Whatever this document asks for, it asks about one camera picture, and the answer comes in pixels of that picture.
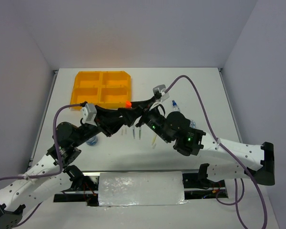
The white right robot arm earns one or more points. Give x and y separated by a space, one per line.
246 161

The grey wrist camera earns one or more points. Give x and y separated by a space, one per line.
89 113
159 92

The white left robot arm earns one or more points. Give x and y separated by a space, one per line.
55 172

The small clear pen cap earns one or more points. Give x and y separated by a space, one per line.
123 131

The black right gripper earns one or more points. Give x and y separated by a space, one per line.
143 106

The silver foil panel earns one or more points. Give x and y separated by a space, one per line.
141 189

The orange marker cap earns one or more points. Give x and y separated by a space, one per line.
128 104

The orange four-compartment plastic bin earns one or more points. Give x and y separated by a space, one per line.
108 90

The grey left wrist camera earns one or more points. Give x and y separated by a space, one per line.
89 113

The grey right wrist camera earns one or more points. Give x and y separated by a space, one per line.
159 92

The blue white tape roll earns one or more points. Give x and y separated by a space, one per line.
92 141
192 124

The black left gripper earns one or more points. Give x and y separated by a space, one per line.
108 120

